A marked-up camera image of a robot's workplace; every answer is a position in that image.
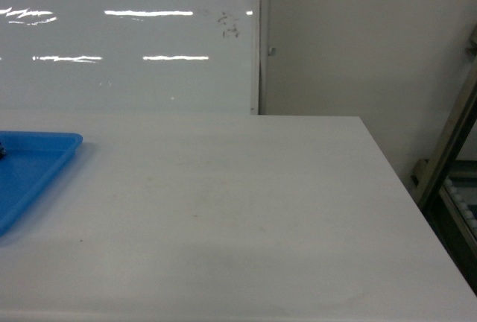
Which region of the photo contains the metal roller shelf rack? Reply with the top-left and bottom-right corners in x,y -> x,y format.
412,29 -> 476,291

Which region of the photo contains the blue plastic tray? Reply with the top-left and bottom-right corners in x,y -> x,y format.
1,131 -> 83,235

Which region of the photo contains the green mushroom push button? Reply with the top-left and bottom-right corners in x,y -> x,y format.
0,143 -> 7,160

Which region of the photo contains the white glossy whiteboard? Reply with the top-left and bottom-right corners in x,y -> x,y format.
1,0 -> 260,114

